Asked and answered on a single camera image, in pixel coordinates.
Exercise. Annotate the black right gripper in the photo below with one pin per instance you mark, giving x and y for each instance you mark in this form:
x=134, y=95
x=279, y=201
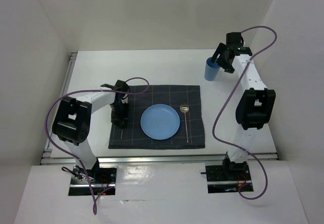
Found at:
x=227, y=67

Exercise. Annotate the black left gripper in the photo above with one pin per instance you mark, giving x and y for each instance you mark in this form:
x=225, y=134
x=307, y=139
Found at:
x=115, y=118

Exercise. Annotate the blue plastic cup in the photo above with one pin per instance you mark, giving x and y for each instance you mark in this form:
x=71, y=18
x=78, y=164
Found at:
x=211, y=69

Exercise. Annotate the blue plastic plate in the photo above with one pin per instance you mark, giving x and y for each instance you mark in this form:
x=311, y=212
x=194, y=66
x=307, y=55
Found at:
x=160, y=122

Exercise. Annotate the dark grey checked cloth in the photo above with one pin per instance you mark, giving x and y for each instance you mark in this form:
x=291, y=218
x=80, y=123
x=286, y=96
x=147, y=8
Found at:
x=143, y=97

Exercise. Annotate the silver metal spoon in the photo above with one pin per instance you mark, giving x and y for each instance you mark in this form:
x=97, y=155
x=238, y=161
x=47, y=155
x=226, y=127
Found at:
x=184, y=108

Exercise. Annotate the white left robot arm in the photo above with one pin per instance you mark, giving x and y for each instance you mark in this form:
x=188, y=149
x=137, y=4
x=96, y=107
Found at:
x=73, y=119

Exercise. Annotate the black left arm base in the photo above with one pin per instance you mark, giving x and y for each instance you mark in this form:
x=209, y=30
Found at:
x=103, y=183

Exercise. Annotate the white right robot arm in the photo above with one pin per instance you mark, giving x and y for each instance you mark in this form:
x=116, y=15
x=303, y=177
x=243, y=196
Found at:
x=256, y=104

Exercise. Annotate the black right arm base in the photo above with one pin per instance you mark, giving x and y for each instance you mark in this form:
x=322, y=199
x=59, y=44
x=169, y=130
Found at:
x=220, y=180

